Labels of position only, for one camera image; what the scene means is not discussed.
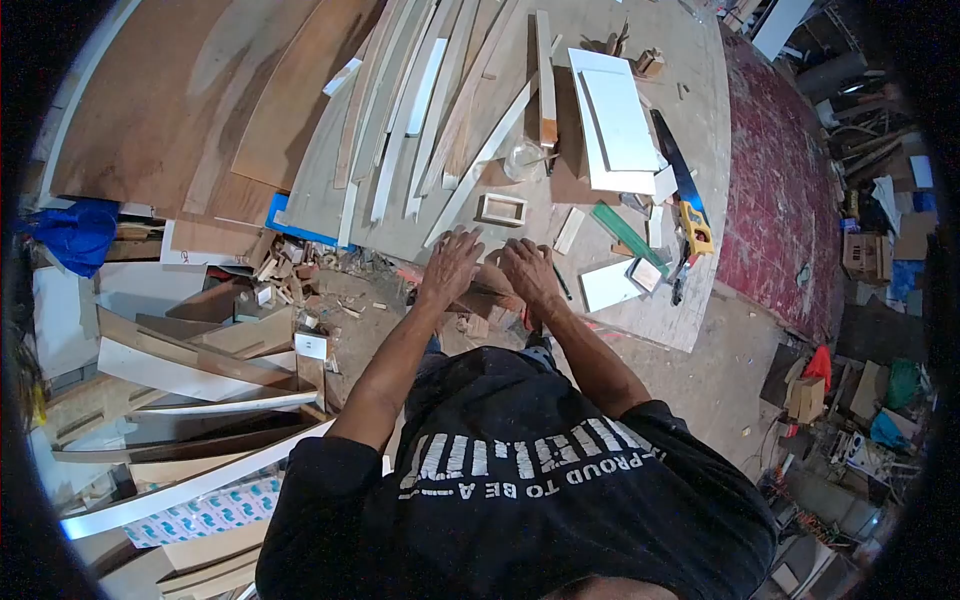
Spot person's right hand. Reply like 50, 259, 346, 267
498, 238, 565, 310

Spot person's left hand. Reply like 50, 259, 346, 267
417, 226, 487, 309

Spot person's right fingers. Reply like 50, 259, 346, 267
498, 238, 549, 268

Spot person's left fingers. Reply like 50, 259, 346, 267
438, 226, 487, 265

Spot brown wooden piece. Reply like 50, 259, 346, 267
446, 258, 528, 315

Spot short pale wood strip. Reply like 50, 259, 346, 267
552, 207, 587, 257

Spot long white wood strip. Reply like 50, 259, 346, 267
423, 75, 541, 249

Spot white square panel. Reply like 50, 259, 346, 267
579, 258, 645, 314

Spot green flat strip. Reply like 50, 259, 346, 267
590, 201, 670, 276

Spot person's legs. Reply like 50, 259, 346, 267
411, 330, 558, 391

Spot small white brown-edged tile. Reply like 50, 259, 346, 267
629, 257, 666, 294

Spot pile of long wood strips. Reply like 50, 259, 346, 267
330, 0, 535, 249

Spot stack of white panels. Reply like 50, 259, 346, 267
567, 48, 663, 196

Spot pale strip with brown end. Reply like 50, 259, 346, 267
534, 9, 560, 148

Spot pile of wood scraps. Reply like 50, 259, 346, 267
243, 231, 391, 322

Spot blue board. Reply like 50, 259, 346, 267
264, 192, 357, 252

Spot person's body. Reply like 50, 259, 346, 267
255, 346, 781, 600

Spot pile of curved wood boards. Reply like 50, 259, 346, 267
43, 279, 340, 543

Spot red cloth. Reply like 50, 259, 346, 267
801, 344, 834, 394

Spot cardboard box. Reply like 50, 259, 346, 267
782, 375, 828, 426

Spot large brown plywood sheets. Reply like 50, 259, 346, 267
49, 0, 387, 226

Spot wooden crate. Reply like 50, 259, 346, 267
842, 230, 894, 284

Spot white sheet with blue print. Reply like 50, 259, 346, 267
122, 474, 285, 550

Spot blue cloth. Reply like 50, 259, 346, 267
22, 198, 122, 279

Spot small rectangular wooden frame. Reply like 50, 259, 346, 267
475, 192, 528, 228

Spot hand saw with yellow handle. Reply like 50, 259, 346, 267
650, 108, 716, 258

